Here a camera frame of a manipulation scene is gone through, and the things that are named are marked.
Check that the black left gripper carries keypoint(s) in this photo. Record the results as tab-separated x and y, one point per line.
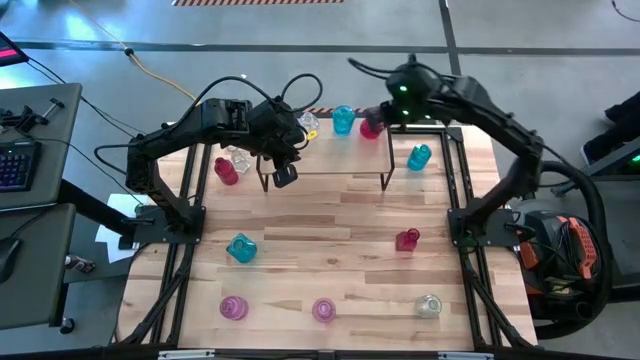
275	127

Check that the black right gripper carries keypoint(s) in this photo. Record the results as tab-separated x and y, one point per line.
407	112

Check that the red round-bellied vase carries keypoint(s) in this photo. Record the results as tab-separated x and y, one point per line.
370	132

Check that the teal tall glass vase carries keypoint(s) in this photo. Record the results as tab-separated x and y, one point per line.
343	121

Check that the clear bulbous glass vase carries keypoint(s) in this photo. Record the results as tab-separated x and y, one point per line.
308	122

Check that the clear conical glass vase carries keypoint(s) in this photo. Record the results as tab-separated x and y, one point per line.
241	160

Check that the teal textured bottle vase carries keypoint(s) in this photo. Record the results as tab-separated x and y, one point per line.
418	159

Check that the red ribbed cylinder vase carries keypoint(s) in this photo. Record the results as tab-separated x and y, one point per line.
226	172

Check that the teal star-cut wide vase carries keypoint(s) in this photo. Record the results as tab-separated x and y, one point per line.
242	248

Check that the red ribbed bell vase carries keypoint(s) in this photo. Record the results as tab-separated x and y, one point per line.
405	241

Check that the pink twisted cone vase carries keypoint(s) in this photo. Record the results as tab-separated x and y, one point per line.
324	310

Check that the pink ringed jar vase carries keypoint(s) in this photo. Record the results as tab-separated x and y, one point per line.
233	308

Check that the clear round jar vase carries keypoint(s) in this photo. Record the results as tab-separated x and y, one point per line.
428	306

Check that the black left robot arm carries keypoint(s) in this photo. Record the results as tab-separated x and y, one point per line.
200	125

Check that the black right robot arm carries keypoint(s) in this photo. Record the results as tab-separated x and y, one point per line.
490	120

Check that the dark floor tape strip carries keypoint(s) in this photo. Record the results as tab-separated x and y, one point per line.
447	25

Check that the white paper sheet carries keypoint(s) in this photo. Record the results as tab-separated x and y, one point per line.
112	245

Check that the black desk leg bar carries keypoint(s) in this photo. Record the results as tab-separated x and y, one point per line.
95	210

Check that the black stand with green light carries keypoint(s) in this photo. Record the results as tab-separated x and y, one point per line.
590	172

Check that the grey desk with keyboard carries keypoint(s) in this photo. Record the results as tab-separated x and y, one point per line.
55	165

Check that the black orange equipment unit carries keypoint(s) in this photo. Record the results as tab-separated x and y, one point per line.
582	245

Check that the person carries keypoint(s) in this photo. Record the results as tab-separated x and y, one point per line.
622	112

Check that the black clamp tool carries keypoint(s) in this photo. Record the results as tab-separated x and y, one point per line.
25	120

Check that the grey desk with mouse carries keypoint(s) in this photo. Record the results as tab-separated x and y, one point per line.
40	270

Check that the black backlit keyboard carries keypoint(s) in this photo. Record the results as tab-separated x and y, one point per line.
17	167

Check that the black caster wheel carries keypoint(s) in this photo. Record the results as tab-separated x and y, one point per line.
66	326

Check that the dark grey platform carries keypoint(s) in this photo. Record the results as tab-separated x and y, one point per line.
627	235

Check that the black computer mouse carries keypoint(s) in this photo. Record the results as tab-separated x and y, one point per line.
7	260

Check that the monitor with pink screen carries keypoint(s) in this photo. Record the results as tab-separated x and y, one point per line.
7	52

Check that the wooden shelf with black frame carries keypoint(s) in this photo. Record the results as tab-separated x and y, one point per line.
340	160

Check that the black aluminium table frame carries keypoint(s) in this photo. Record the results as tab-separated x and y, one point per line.
454	134

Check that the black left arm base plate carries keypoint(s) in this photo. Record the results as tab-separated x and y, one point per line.
150	236

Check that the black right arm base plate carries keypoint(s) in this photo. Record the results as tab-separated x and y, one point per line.
500	241

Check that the silver table bracket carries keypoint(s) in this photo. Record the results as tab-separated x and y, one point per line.
465	356
186	355

